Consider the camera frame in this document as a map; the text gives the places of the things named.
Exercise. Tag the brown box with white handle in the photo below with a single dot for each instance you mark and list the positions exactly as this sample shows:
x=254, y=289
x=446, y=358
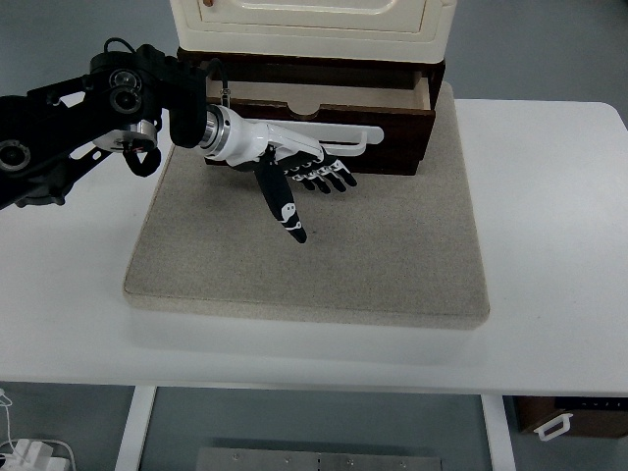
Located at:
x=549, y=417

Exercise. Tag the white table leg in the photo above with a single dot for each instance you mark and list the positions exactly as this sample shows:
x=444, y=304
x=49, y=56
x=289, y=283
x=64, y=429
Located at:
x=135, y=431
x=498, y=436

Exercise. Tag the white drawer handle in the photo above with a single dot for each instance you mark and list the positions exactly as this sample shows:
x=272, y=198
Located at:
x=337, y=139

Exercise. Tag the white table leg right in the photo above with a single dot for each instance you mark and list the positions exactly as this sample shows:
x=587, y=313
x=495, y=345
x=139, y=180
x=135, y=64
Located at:
x=498, y=436

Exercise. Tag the cream cabinet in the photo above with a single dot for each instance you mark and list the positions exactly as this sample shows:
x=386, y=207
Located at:
x=394, y=31

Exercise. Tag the white robotic hand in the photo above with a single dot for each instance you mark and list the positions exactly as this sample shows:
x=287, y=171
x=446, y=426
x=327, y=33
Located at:
x=239, y=142

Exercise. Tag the white table leg left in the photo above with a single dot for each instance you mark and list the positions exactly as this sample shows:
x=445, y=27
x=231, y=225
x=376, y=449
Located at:
x=135, y=431

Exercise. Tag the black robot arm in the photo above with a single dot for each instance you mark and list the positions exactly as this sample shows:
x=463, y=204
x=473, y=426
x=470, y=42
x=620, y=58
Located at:
x=54, y=135

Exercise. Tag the dark wooden drawer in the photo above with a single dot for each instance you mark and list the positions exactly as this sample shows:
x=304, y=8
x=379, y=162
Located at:
x=400, y=153

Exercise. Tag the white power adapter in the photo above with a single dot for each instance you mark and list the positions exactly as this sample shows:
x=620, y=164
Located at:
x=30, y=455

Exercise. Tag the dark wooden drawer housing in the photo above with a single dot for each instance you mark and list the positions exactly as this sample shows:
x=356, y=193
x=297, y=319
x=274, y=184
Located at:
x=308, y=85

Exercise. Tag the beige fabric mat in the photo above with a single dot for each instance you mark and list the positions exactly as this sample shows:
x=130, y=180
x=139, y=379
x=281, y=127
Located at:
x=393, y=251

